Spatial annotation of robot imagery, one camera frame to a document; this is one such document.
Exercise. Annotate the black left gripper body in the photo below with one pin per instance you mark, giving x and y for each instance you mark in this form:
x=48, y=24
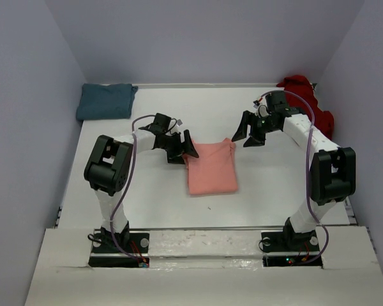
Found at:
x=172, y=145

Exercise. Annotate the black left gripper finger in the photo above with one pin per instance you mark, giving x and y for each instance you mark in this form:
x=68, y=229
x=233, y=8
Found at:
x=188, y=146
x=175, y=159

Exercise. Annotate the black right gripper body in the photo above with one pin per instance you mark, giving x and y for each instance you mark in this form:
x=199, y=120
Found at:
x=263, y=125

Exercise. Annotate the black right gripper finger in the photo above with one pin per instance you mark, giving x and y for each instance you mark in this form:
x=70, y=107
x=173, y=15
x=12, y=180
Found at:
x=242, y=129
x=255, y=141

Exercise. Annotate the pink t-shirt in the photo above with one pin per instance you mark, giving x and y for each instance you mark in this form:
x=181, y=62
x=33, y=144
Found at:
x=213, y=171

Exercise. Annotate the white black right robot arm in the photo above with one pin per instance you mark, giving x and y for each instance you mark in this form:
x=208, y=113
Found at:
x=330, y=169

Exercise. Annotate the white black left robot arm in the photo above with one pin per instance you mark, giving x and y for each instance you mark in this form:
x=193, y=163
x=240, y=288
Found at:
x=111, y=165

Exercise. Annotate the crumpled red t-shirt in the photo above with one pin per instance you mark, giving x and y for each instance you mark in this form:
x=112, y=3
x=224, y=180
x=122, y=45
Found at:
x=300, y=85

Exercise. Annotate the folded teal t-shirt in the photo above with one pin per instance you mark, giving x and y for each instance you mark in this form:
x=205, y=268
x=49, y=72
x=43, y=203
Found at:
x=106, y=102

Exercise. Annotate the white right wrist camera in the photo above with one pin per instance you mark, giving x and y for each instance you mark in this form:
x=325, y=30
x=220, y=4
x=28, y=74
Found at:
x=261, y=108

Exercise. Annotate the white table edge rail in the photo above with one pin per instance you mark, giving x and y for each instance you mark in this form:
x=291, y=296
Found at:
x=204, y=85

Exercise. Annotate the aluminium front rail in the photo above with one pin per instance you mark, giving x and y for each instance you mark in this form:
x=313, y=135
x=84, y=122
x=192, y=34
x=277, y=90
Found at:
x=200, y=228

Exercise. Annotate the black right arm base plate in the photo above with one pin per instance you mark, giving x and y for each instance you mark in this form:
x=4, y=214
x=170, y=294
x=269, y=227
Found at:
x=276, y=252

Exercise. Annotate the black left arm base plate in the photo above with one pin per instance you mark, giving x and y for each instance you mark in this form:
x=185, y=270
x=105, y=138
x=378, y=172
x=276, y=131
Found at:
x=105, y=254

